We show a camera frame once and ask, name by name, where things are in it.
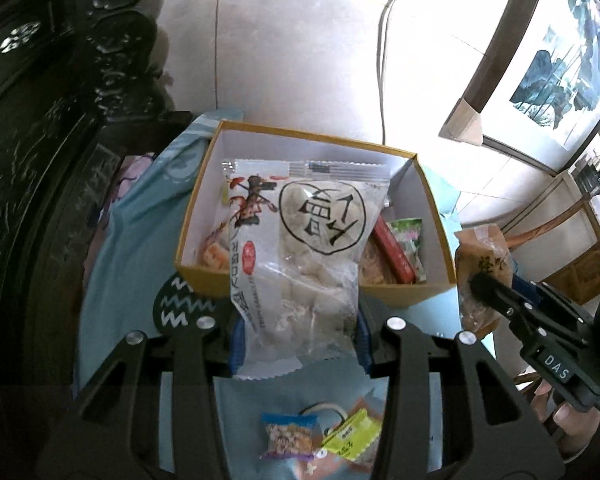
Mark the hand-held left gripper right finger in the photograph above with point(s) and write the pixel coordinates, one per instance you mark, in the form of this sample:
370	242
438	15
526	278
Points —
364	345

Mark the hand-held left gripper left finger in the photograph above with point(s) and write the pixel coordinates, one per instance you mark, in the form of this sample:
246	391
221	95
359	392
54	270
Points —
237	350

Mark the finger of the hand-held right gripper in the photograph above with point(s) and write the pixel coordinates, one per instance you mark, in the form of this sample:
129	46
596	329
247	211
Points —
505	300
524	286

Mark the brown snack packet red label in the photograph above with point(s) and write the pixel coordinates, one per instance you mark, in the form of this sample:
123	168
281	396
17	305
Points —
480	255

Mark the yellow cardboard box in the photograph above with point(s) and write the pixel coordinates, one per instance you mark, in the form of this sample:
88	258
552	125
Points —
405	296

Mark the large white clear snack packet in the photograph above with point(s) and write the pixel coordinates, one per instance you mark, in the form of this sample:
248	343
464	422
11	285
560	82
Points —
305	260

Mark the person's right hand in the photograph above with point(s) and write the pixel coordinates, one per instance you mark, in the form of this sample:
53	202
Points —
570	425

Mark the wooden chair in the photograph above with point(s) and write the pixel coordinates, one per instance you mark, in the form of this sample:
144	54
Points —
532	236

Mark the orange bread snack packet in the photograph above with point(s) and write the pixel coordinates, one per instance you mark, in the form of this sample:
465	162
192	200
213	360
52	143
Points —
372	267

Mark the yellow-green clear snack packet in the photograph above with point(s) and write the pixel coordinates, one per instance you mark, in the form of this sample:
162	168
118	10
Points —
350	437

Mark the orange silver snack packet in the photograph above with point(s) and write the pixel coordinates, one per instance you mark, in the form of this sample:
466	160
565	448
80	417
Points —
215	255

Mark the red stick snack packet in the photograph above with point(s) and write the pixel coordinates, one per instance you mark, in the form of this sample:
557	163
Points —
392	250

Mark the small blue purple nut packet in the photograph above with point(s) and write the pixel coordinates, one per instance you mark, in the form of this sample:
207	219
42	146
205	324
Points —
287	437

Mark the green white snack packet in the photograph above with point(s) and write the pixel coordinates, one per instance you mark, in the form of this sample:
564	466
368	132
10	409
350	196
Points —
410	245

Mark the light blue printed tablecloth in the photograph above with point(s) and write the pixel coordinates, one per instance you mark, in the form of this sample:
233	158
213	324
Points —
130	260

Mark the cardboard corner protector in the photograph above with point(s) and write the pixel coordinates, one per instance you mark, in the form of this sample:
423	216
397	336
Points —
462	125

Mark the pink floral cloth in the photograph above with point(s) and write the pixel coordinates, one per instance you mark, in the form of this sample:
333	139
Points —
127	185

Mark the framed lotus painting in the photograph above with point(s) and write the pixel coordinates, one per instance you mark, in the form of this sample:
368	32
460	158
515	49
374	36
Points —
570	60

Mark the dark carved wooden cabinet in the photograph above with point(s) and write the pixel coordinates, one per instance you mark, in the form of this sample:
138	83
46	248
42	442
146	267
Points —
30	160

